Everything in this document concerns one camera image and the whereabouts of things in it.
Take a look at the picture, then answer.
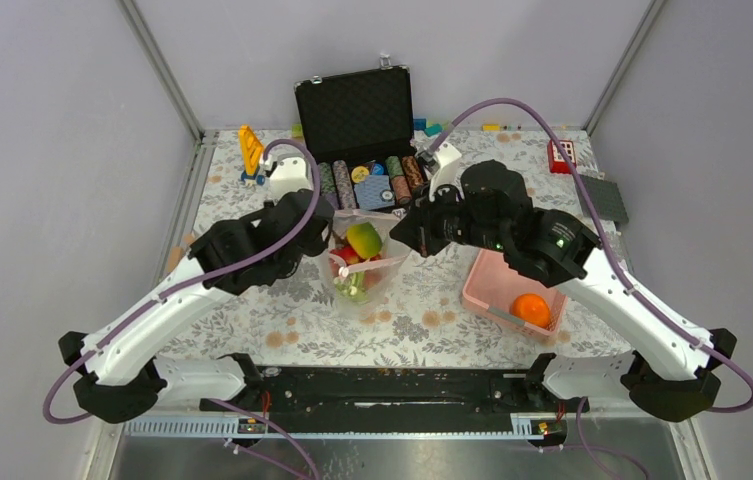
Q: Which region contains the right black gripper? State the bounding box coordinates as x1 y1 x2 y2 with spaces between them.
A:
390 177 511 258

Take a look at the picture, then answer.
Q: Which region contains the clear pink zip bag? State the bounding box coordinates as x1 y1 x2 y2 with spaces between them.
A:
317 209 410 316

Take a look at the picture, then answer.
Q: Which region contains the green celery stalk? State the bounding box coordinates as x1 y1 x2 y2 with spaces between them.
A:
334 271 379 304

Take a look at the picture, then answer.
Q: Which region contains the orange fruit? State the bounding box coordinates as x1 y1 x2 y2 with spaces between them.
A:
509 293 552 329

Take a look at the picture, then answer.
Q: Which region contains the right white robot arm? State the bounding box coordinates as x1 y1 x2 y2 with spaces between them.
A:
390 160 736 422

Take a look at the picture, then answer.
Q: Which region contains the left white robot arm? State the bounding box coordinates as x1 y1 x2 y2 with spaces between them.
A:
59 189 335 424

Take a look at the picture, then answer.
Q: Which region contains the blue card deck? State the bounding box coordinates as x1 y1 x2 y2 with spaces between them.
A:
354 175 395 211

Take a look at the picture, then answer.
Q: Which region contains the yellow toy ladder cart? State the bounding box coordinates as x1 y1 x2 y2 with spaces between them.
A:
238 125 266 186

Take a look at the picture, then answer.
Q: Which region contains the yellow poker chip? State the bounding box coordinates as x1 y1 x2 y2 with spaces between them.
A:
350 165 370 184

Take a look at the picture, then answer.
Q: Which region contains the pink plastic basket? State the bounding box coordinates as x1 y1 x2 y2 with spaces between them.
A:
461 250 567 342

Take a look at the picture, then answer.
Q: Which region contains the wooden toy block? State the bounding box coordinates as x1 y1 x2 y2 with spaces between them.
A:
164 245 185 274

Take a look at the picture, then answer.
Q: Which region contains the teal toy block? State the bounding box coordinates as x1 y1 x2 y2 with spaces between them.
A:
423 124 443 137

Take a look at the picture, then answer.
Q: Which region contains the black poker chip case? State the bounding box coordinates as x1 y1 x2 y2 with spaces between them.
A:
294 65 423 213

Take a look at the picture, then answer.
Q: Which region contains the red grid block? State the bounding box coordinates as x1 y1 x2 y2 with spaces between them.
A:
547 140 578 174

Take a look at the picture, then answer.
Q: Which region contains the grey building baseplate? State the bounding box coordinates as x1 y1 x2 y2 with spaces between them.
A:
580 175 629 225

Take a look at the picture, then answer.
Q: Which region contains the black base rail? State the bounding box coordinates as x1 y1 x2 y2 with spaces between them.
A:
200 366 579 434

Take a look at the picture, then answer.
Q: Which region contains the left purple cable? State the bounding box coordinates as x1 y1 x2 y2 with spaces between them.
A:
41 137 323 425

